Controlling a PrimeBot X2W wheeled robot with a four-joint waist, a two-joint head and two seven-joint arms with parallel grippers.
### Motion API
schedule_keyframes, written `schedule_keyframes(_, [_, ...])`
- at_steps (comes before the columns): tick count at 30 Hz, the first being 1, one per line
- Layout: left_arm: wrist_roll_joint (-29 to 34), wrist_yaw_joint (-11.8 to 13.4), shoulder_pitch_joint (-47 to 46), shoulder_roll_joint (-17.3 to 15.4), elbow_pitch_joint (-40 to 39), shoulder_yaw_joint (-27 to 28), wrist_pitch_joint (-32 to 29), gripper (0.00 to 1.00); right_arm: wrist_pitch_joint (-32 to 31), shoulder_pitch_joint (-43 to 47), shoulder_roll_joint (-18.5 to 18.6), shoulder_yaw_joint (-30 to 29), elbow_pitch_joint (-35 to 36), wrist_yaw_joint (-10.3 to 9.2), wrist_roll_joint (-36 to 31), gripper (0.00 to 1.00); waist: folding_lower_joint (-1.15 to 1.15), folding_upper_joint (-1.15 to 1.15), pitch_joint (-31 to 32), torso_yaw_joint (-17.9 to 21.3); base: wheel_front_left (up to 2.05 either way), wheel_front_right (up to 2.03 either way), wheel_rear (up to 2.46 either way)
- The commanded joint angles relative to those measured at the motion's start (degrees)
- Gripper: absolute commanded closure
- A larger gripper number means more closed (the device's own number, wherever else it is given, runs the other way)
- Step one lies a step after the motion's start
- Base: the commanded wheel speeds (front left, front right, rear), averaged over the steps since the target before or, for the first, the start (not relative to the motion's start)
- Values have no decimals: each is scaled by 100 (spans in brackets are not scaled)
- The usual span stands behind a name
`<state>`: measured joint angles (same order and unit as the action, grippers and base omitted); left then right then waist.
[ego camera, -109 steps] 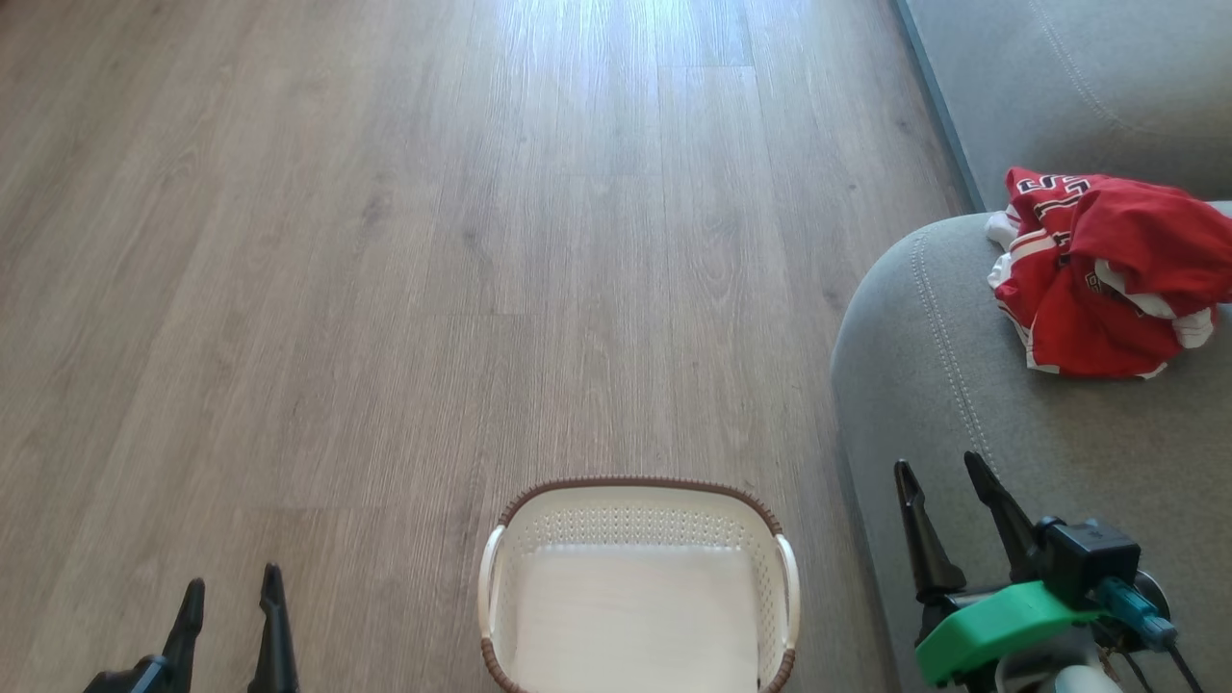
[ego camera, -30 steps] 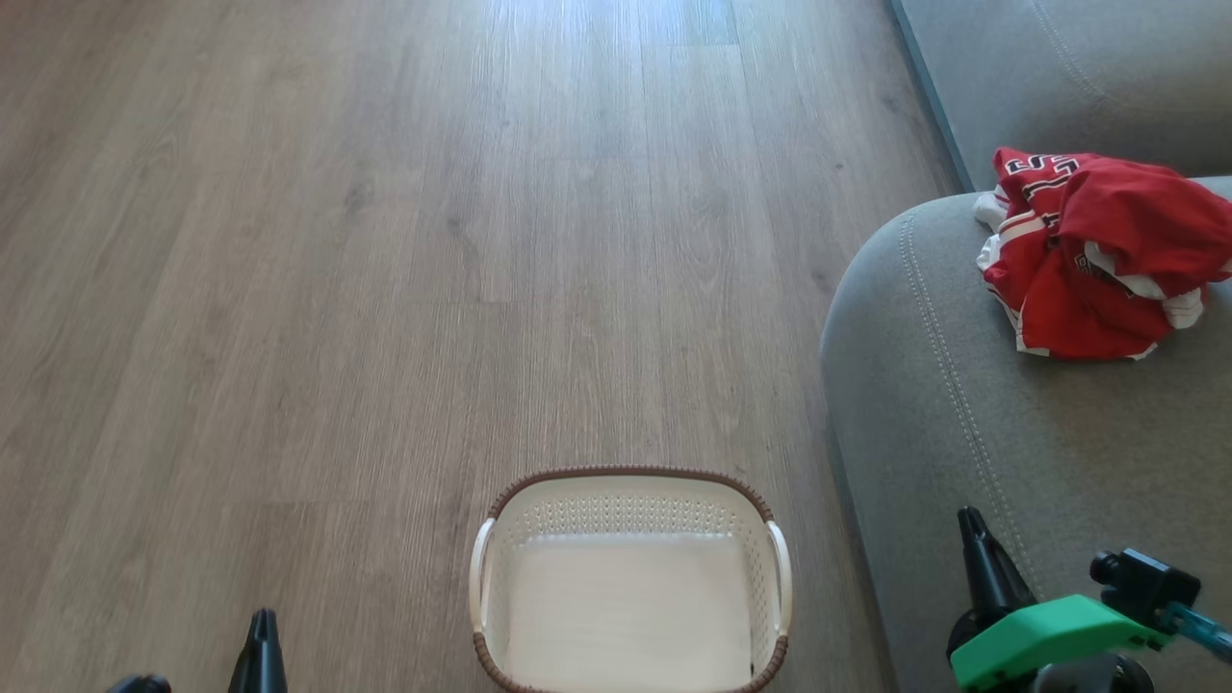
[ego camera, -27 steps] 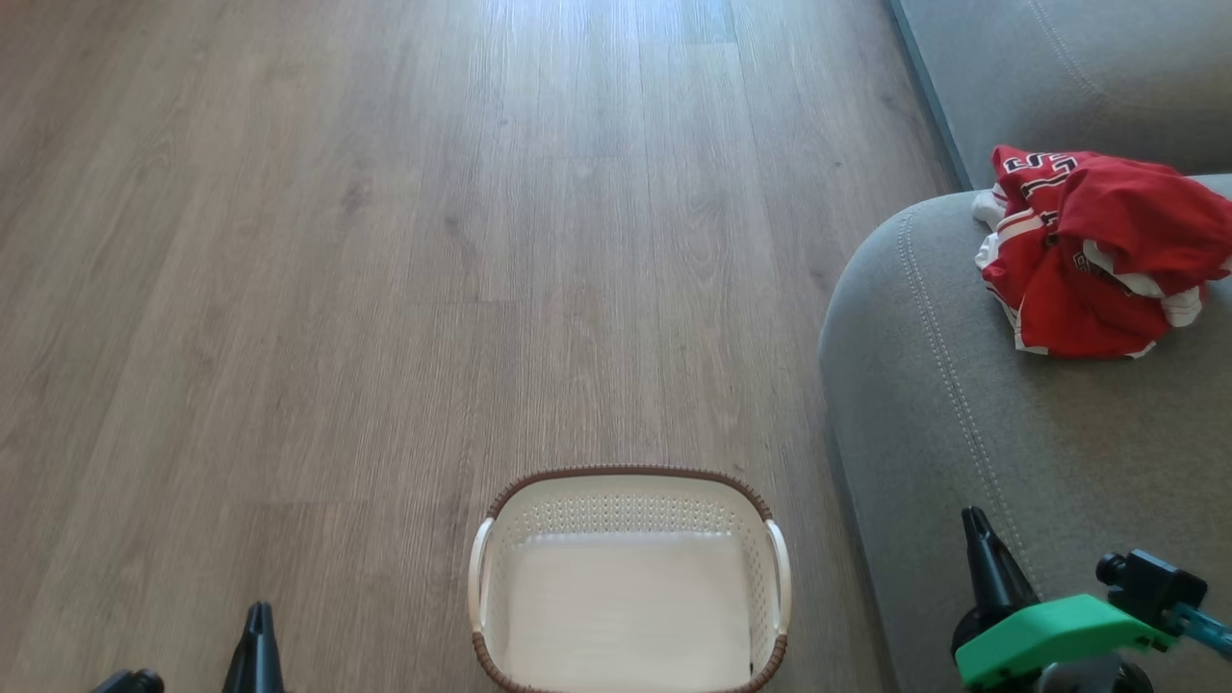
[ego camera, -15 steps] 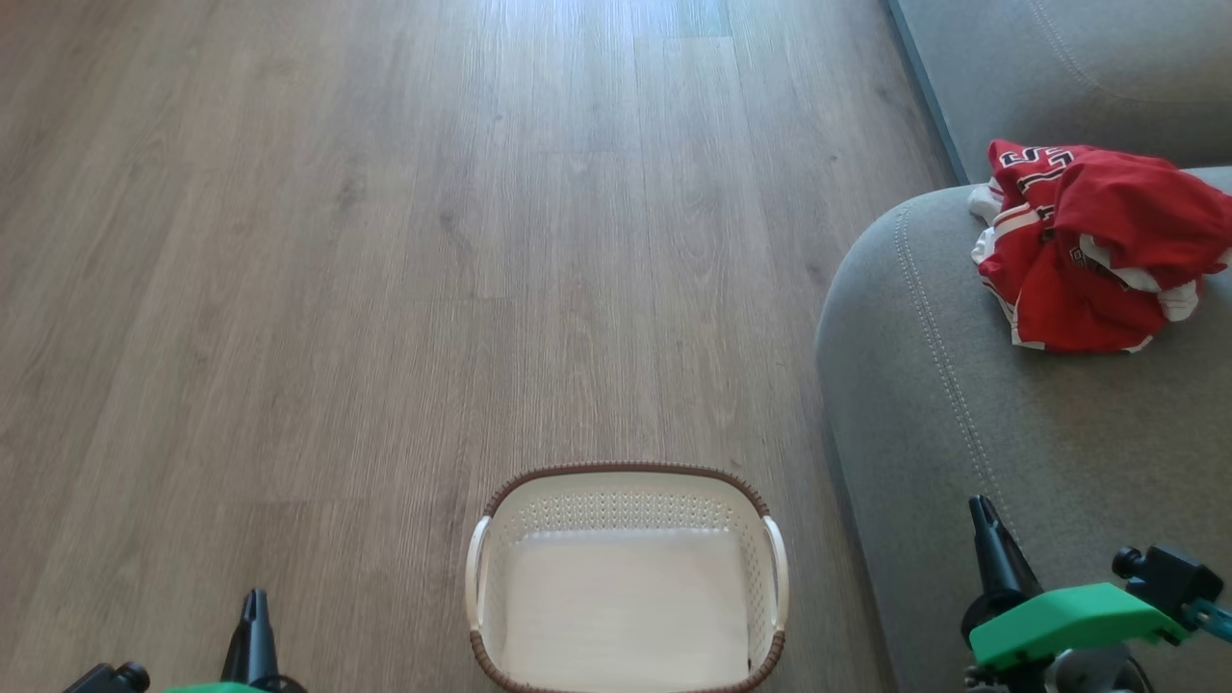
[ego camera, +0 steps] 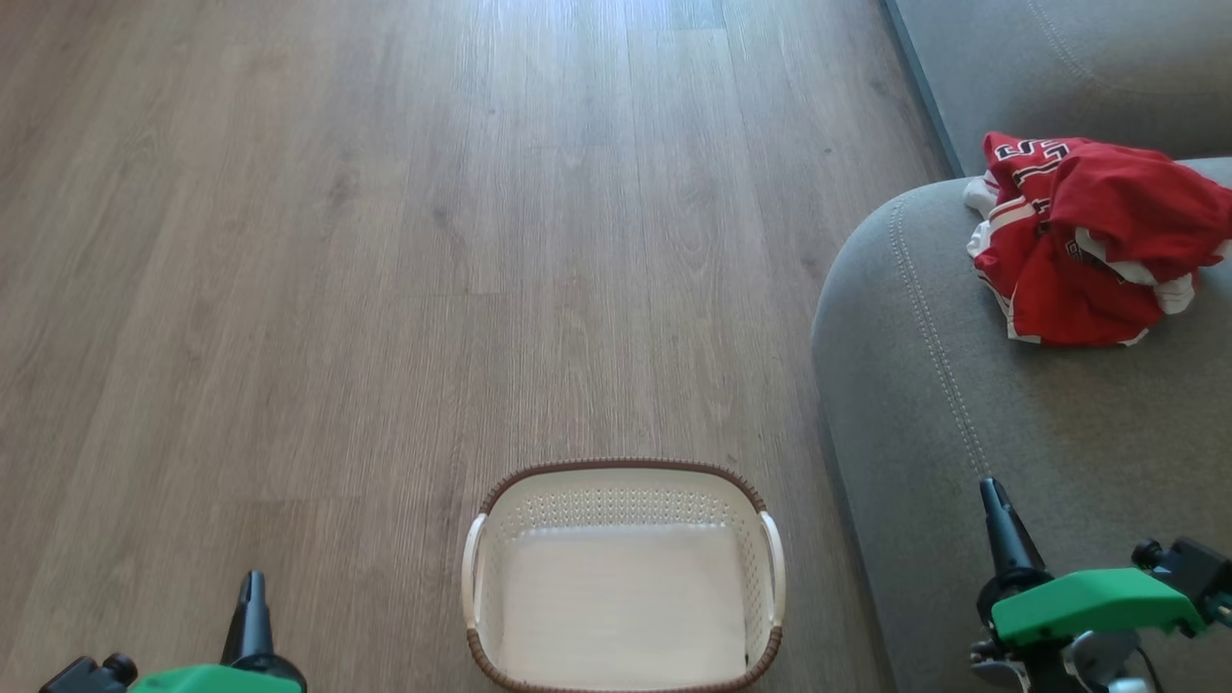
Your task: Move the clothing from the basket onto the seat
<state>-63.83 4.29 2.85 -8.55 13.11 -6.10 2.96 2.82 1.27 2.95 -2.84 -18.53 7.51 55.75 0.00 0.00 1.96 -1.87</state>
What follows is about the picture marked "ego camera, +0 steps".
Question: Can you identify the cream laundry basket brown rim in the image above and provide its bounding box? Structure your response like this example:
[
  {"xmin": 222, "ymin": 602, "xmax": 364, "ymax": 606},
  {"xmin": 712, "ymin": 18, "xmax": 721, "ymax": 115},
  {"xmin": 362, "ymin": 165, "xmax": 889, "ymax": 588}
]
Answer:
[{"xmin": 461, "ymin": 458, "xmax": 787, "ymax": 693}]

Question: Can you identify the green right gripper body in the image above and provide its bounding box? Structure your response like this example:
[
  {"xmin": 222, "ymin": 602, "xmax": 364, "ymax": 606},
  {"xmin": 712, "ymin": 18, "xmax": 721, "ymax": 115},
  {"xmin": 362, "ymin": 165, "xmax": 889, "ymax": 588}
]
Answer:
[{"xmin": 976, "ymin": 566, "xmax": 1207, "ymax": 649}]

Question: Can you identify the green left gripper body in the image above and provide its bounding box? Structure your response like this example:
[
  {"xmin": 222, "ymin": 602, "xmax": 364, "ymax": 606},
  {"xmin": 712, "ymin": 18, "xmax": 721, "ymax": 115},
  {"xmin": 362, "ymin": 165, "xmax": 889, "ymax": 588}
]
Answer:
[{"xmin": 129, "ymin": 654, "xmax": 308, "ymax": 693}]

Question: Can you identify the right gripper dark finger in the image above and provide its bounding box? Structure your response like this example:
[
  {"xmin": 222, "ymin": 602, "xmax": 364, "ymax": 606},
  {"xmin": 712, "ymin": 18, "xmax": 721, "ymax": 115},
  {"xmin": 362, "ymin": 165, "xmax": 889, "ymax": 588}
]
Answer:
[{"xmin": 980, "ymin": 478, "xmax": 1046, "ymax": 578}]

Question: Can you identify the grey sofa seat cushion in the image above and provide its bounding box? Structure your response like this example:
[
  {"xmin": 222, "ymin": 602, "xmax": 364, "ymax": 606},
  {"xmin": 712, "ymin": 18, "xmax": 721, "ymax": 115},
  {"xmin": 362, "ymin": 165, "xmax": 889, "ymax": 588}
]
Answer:
[
  {"xmin": 810, "ymin": 157, "xmax": 1232, "ymax": 693},
  {"xmin": 884, "ymin": 0, "xmax": 1232, "ymax": 180}
]

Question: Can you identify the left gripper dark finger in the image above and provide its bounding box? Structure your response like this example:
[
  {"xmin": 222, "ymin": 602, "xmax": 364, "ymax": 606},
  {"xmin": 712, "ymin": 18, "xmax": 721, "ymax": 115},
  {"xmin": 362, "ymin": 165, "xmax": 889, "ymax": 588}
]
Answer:
[{"xmin": 222, "ymin": 571, "xmax": 277, "ymax": 664}]

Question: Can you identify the red and white striped garment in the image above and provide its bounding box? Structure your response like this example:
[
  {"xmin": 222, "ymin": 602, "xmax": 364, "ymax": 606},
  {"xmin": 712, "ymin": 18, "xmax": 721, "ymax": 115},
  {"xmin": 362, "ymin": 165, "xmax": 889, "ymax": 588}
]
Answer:
[{"xmin": 962, "ymin": 132, "xmax": 1232, "ymax": 348}]

